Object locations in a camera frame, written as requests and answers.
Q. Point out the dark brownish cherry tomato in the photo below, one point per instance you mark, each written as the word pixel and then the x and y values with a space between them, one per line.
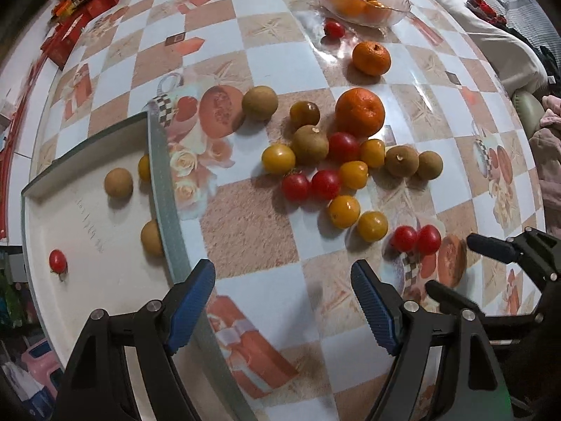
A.
pixel 304 113

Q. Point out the pink plastic stool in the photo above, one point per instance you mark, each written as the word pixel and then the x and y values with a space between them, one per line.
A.
pixel 37 359

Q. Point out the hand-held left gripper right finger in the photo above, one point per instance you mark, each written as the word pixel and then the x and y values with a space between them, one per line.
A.
pixel 377 311

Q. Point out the brown longan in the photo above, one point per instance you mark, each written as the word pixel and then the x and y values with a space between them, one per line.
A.
pixel 430 165
pixel 402 161
pixel 260 103
pixel 118 183
pixel 310 144
pixel 151 238

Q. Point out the yellow cherry tomato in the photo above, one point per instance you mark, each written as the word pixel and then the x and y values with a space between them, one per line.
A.
pixel 144 167
pixel 353 174
pixel 344 211
pixel 372 226
pixel 278 158
pixel 372 152

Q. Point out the small orange mandarin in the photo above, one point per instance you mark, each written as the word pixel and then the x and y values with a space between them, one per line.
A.
pixel 371 58

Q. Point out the red gift box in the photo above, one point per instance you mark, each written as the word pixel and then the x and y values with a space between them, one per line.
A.
pixel 65 41
pixel 103 0

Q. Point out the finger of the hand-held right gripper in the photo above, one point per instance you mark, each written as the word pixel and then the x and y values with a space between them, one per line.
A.
pixel 451 298
pixel 491 248

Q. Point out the red cherry tomato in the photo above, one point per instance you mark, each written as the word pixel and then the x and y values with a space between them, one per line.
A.
pixel 58 261
pixel 296 186
pixel 403 238
pixel 334 29
pixel 344 147
pixel 429 239
pixel 326 184

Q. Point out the white rectangular tray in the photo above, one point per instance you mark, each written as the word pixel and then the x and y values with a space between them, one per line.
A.
pixel 101 280

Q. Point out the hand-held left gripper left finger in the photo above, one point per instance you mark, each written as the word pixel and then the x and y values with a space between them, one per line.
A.
pixel 193 307

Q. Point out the large orange mandarin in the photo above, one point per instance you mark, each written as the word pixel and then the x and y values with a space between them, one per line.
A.
pixel 359 112

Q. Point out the pink cloth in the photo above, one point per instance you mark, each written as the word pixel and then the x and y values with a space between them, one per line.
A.
pixel 550 149

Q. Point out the white duvet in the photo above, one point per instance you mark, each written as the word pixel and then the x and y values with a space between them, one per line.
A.
pixel 473 22

